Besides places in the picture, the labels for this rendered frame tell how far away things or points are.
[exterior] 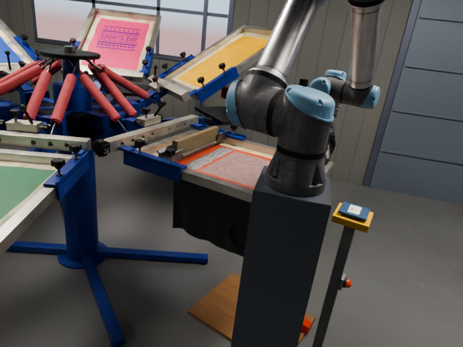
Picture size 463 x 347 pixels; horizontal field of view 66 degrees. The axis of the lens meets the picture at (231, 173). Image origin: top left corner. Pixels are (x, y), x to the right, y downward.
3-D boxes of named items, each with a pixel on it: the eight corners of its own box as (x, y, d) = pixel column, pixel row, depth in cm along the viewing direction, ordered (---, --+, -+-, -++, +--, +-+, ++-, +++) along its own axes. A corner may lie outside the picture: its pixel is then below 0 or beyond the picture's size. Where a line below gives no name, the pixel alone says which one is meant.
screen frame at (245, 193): (333, 169, 173) (334, 162, 171) (294, 217, 124) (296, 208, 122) (197, 133, 204) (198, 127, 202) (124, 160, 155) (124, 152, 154)
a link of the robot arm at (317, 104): (315, 158, 77) (328, 96, 72) (262, 142, 84) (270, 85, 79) (333, 147, 87) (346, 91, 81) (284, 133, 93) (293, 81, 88)
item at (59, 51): (126, 250, 251) (124, 50, 199) (80, 281, 218) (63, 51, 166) (86, 231, 267) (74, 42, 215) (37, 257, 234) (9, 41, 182)
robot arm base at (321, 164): (324, 202, 81) (334, 161, 77) (260, 188, 83) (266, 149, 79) (324, 177, 94) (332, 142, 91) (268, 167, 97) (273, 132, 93)
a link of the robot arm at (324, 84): (341, 81, 113) (351, 79, 122) (309, 75, 119) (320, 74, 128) (335, 105, 116) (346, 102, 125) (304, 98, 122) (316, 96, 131)
